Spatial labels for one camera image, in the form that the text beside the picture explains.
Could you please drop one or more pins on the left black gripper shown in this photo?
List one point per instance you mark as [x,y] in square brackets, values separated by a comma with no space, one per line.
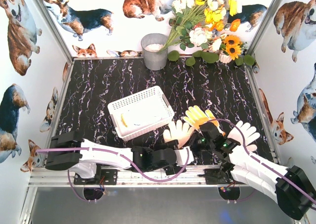
[164,157]

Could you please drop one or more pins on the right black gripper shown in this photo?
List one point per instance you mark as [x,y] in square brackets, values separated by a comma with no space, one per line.
[207,129]

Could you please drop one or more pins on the yellow dotted work glove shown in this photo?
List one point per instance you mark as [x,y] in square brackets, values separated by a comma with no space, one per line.
[195,117]

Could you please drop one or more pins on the cream glove red cuff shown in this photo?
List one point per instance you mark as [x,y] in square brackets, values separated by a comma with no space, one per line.
[178,131]

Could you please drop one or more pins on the white perforated storage basket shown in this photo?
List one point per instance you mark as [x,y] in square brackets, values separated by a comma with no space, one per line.
[151,100]

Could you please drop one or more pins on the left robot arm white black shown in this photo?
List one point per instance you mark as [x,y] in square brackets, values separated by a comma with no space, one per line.
[71,152]

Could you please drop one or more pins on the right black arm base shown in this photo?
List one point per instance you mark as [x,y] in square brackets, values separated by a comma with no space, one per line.
[217,177]

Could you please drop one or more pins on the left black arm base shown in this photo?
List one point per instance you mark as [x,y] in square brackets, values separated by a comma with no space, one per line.
[103,176]

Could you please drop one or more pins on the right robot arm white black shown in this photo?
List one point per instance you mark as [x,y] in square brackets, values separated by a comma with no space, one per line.
[290,188]

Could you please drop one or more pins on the white glove orange cuff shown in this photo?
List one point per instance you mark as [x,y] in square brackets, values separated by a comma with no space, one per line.
[249,132]

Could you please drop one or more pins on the small sunflower pot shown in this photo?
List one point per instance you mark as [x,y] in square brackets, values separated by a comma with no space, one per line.
[231,48]

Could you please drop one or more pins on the grey metal bucket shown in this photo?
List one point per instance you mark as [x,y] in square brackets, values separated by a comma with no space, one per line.
[154,52]

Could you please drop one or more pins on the artificial flower bouquet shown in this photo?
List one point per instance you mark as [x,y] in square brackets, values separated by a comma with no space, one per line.
[199,23]

